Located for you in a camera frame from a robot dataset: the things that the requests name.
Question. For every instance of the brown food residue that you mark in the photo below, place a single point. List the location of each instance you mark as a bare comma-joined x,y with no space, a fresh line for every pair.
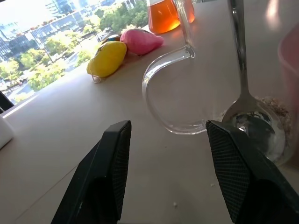
281,112

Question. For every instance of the glass flask with orange liquid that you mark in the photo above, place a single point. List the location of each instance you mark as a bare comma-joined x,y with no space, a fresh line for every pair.
162,18

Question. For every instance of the pink bowl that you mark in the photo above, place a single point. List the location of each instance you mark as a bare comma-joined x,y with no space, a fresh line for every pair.
292,58

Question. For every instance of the pink plush toy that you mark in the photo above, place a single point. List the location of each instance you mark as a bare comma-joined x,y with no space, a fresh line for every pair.
142,42

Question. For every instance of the white plastic bin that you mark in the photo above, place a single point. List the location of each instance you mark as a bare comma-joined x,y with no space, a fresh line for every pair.
4,133

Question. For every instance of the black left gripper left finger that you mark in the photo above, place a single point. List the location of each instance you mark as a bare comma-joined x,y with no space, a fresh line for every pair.
98,177

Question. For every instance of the black window frame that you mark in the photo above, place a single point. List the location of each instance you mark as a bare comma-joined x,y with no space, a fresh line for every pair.
5,102

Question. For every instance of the metal spoon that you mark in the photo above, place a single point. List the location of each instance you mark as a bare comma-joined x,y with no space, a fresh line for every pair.
245,105

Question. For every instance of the yellow plush toy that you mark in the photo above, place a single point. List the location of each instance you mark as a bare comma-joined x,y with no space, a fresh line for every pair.
107,59

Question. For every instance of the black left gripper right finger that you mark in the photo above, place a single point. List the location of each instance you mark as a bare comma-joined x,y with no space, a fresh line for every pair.
247,182

